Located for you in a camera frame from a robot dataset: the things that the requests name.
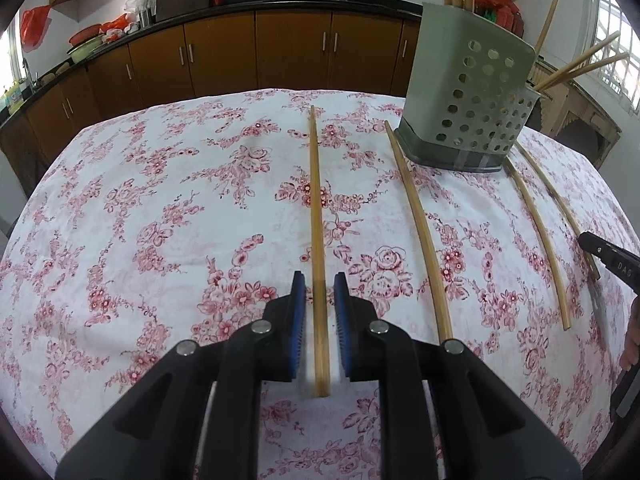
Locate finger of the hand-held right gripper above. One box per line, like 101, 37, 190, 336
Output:
579, 231, 617, 268

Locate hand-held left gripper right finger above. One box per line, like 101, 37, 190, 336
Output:
333, 271, 583, 480

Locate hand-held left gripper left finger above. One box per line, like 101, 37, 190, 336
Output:
55, 270, 307, 480

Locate green perforated utensil holder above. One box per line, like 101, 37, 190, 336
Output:
392, 1, 543, 173

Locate person's right hand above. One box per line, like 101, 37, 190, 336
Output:
619, 294, 640, 372

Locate worn cream side table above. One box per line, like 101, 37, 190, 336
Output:
527, 57, 623, 168

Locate pink floral tablecloth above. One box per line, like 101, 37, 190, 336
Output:
0, 87, 640, 480

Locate barred window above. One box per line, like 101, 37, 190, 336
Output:
595, 0, 640, 108

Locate wooden base cabinets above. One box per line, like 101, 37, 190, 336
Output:
0, 7, 423, 161

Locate black kitchen countertop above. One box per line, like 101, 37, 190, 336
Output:
0, 0, 426, 126

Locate green basin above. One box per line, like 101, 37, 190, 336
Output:
67, 40, 108, 63

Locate red basin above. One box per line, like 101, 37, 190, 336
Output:
68, 25, 103, 47

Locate white plastic bag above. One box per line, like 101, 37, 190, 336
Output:
124, 0, 155, 23

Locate yellow detergent bottle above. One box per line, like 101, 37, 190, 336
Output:
0, 80, 28, 111

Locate red hanging plastic bag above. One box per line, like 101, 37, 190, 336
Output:
20, 4, 53, 51

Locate window with white frame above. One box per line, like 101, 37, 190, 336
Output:
0, 30, 26, 91

